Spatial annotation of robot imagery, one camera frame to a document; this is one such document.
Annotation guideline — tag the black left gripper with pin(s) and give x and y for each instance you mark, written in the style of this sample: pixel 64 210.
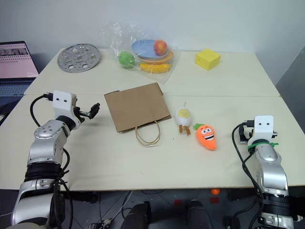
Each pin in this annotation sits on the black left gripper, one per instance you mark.
pixel 81 114

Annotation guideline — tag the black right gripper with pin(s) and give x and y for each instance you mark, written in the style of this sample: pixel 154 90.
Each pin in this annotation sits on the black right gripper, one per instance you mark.
pixel 244 134

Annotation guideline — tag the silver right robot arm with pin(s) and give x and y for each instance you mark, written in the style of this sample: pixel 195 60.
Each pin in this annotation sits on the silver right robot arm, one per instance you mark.
pixel 271 171

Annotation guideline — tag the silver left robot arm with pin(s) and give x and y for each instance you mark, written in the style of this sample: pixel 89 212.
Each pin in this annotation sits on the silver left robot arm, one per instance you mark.
pixel 45 148

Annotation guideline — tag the clear plastic bag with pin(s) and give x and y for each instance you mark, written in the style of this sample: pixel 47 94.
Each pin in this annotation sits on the clear plastic bag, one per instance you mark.
pixel 147 47

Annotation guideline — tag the green zip tie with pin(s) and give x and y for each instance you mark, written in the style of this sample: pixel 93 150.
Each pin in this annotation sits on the green zip tie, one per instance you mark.
pixel 261 143

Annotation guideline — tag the orange carrot plush toy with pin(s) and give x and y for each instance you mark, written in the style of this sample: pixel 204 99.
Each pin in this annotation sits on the orange carrot plush toy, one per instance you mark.
pixel 207 138

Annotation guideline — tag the round perforated metal steamer plate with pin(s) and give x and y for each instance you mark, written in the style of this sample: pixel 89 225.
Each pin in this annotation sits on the round perforated metal steamer plate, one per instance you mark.
pixel 78 57

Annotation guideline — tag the green toy apple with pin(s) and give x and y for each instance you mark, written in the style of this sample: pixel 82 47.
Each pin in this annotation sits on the green toy apple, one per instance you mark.
pixel 127 60

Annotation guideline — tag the small orange ball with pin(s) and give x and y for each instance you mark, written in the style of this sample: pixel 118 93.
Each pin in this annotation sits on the small orange ball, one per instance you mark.
pixel 215 191

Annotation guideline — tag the egg plush toy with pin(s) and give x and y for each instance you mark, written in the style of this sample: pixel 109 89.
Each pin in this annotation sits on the egg plush toy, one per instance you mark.
pixel 183 115

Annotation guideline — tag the yellow toy banana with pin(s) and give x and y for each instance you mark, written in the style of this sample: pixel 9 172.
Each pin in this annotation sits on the yellow toy banana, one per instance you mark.
pixel 155 68

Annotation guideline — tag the blue plate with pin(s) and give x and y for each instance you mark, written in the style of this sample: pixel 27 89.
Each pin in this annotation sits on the blue plate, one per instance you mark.
pixel 144 48

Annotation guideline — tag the yellow cheese foam block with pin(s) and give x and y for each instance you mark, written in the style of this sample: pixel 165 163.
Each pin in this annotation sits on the yellow cheese foam block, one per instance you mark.
pixel 207 59

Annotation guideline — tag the red toy apple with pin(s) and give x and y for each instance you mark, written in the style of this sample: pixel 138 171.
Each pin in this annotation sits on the red toy apple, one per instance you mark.
pixel 160 47

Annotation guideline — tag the orange plate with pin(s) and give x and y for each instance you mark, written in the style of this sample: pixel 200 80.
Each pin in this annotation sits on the orange plate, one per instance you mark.
pixel 169 58

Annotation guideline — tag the open laptop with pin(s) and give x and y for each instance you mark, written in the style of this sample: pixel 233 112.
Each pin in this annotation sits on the open laptop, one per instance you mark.
pixel 14 64

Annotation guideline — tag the dark rounded shape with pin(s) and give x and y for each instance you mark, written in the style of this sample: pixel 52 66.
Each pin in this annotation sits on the dark rounded shape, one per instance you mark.
pixel 139 215
pixel 197 215

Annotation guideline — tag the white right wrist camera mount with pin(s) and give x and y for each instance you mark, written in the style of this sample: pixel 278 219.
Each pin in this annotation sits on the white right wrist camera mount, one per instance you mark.
pixel 262 128

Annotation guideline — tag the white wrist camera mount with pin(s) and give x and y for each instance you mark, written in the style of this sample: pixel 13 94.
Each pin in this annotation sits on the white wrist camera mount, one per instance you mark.
pixel 262 128
pixel 61 102

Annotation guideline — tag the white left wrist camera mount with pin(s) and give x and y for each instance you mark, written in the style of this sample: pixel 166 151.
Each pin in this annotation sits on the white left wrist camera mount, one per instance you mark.
pixel 61 102

